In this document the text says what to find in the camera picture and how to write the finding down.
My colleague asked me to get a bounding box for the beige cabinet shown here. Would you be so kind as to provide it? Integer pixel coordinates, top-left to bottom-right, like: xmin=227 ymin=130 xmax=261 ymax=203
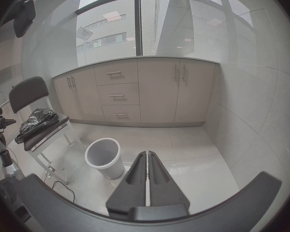
xmin=53 ymin=57 xmax=220 ymax=128

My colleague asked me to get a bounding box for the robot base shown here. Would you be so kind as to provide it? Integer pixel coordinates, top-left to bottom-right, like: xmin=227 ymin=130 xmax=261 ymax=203
xmin=0 ymin=177 xmax=32 ymax=224

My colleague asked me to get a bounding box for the grey and white chair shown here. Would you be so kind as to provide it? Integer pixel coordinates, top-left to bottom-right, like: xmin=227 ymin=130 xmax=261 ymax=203
xmin=8 ymin=76 xmax=84 ymax=185

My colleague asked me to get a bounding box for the white trash bin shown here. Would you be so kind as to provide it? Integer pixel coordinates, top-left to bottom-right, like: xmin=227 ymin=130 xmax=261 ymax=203
xmin=85 ymin=138 xmax=124 ymax=180

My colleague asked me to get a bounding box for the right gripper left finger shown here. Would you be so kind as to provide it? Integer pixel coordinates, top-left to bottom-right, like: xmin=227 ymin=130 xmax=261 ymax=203
xmin=106 ymin=151 xmax=149 ymax=219

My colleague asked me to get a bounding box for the black cable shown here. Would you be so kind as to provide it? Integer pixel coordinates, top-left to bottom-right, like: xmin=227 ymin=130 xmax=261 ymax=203
xmin=52 ymin=181 xmax=75 ymax=203

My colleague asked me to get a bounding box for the white power strip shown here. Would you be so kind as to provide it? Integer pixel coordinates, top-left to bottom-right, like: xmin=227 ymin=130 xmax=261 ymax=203
xmin=43 ymin=165 xmax=56 ymax=179

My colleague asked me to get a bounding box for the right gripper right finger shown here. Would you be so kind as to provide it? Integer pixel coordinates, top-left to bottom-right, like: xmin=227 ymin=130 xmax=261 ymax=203
xmin=148 ymin=150 xmax=191 ymax=216

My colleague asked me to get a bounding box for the window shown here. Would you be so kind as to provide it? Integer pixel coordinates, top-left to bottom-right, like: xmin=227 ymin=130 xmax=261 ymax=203
xmin=75 ymin=0 xmax=196 ymax=67

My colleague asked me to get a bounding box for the black plastic bag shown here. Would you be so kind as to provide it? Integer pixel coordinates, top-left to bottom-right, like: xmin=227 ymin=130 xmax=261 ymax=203
xmin=14 ymin=108 xmax=59 ymax=144

